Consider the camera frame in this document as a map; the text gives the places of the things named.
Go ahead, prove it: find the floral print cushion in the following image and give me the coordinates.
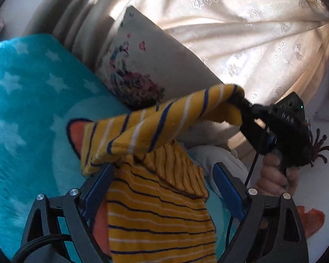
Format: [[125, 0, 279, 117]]
[[95, 5, 225, 110]]

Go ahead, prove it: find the dark yarn tassel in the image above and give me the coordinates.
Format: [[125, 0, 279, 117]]
[[307, 129, 329, 169]]

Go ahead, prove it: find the cream patterned curtain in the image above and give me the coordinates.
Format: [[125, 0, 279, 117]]
[[25, 0, 329, 165]]

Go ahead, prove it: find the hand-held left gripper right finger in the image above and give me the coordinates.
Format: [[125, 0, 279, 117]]
[[213, 163, 309, 263]]

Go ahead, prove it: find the orange and white cloth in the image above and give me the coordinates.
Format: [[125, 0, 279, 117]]
[[295, 205, 325, 239]]

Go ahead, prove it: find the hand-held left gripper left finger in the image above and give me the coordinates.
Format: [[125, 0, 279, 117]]
[[20, 163, 116, 263]]

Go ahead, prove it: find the teal cartoon fleece blanket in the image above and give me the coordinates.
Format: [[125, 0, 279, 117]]
[[0, 33, 236, 263]]

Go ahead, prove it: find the person's right hand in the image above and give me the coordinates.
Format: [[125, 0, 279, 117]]
[[256, 152, 300, 198]]

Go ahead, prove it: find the light grey cloth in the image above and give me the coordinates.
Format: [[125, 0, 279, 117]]
[[178, 141, 250, 198]]

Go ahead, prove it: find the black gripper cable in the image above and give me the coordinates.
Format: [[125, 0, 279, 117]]
[[226, 123, 270, 252]]

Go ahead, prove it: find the cream plush cloth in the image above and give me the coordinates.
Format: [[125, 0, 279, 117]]
[[178, 116, 242, 154]]

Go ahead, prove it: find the yellow striped small garment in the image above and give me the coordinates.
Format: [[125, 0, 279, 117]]
[[81, 84, 246, 263]]

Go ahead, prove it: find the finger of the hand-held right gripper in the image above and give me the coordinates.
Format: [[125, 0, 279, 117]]
[[231, 94, 261, 117]]

